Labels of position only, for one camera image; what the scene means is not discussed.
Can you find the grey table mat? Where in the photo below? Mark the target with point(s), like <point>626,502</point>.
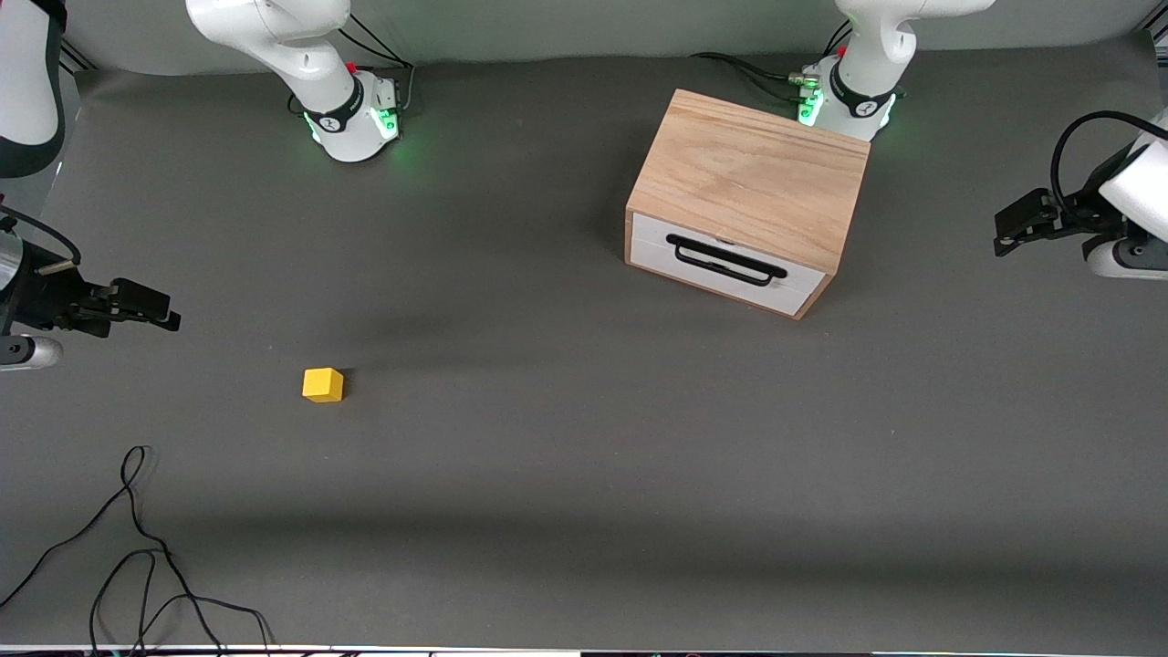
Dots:
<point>584,456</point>

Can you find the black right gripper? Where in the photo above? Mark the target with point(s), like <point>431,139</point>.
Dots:
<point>38,297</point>

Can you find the yellow wooden block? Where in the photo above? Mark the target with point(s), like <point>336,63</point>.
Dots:
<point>322,384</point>

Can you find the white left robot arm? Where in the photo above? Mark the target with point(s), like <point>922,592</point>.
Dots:
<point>867,55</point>

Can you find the wooden drawer cabinet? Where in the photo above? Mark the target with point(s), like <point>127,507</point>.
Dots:
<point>748,173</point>

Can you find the white-fronted wooden drawer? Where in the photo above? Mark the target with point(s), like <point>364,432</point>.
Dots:
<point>803,283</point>

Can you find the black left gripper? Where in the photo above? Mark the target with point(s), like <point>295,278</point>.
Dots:
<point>1080,220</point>

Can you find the aluminium frame rail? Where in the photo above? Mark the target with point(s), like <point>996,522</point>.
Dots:
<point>78,57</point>

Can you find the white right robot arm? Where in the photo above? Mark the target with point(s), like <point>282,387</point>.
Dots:
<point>310,55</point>

